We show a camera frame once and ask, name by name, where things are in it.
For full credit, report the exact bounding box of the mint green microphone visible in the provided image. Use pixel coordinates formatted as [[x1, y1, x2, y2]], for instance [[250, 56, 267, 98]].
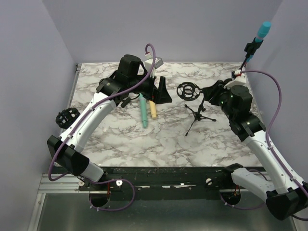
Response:
[[139, 94, 148, 128]]

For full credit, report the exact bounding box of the blue microphone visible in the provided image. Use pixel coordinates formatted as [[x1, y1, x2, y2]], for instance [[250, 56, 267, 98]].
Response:
[[247, 21, 271, 61]]

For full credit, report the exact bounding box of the black round base mic stand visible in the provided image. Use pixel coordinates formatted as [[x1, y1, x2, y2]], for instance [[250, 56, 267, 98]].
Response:
[[240, 37, 263, 70]]

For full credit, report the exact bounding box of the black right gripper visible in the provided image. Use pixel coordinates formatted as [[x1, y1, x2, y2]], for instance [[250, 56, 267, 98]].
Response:
[[204, 79, 236, 119]]

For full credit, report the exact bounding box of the black shock mount desk stand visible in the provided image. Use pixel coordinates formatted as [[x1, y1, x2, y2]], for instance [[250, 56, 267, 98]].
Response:
[[55, 108, 80, 129]]

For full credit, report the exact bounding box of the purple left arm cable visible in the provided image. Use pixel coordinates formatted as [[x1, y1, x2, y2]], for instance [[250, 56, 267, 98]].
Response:
[[48, 43, 137, 212]]

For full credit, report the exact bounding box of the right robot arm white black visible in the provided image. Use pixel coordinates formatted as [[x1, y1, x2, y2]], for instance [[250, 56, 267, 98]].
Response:
[[202, 80, 308, 220]]

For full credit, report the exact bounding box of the aluminium extrusion rail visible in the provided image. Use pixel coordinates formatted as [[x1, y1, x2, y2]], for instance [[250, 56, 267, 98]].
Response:
[[38, 171, 87, 193]]

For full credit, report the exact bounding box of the black T-handle tool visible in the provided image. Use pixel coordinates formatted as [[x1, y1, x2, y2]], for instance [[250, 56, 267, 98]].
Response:
[[120, 97, 131, 108]]

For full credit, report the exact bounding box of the black tripod shock mount stand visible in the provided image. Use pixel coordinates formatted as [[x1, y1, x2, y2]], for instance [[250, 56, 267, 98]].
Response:
[[176, 81, 217, 137]]

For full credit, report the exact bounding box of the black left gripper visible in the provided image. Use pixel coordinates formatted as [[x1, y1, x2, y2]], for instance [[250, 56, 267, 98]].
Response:
[[129, 70, 173, 104]]

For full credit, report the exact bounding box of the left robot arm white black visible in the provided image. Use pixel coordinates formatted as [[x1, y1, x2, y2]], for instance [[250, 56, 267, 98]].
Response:
[[47, 53, 172, 190]]

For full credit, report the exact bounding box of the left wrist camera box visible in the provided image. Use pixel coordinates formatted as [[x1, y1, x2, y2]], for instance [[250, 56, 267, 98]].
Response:
[[144, 54, 164, 77]]

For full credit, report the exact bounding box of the cream yellow microphone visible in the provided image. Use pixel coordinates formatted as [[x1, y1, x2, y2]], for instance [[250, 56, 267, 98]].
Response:
[[149, 101, 157, 119]]

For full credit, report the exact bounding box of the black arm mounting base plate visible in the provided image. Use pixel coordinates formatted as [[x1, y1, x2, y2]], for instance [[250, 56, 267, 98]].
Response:
[[78, 167, 243, 205]]

